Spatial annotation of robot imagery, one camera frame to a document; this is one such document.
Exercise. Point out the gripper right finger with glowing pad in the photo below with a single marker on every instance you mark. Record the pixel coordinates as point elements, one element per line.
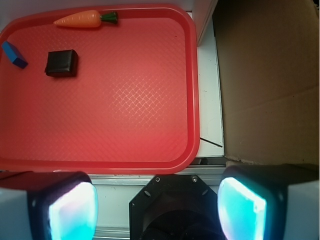
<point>270,202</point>

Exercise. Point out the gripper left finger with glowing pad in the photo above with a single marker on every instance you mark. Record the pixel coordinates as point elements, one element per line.
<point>47,206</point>

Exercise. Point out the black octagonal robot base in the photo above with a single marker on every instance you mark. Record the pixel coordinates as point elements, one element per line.
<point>175,207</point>

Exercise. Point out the black cube block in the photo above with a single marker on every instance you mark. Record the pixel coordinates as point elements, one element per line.
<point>63,63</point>

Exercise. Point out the blue block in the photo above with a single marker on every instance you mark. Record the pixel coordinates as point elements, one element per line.
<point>14,55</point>

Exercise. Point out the red plastic tray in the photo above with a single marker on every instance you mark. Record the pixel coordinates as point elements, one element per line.
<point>132,106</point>

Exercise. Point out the brown cardboard box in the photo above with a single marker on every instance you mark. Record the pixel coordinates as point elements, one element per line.
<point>269,66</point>

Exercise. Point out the orange toy carrot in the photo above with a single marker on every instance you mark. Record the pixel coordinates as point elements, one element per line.
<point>87,19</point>

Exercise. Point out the aluminium frame rail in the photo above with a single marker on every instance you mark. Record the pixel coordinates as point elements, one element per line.
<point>209,171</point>

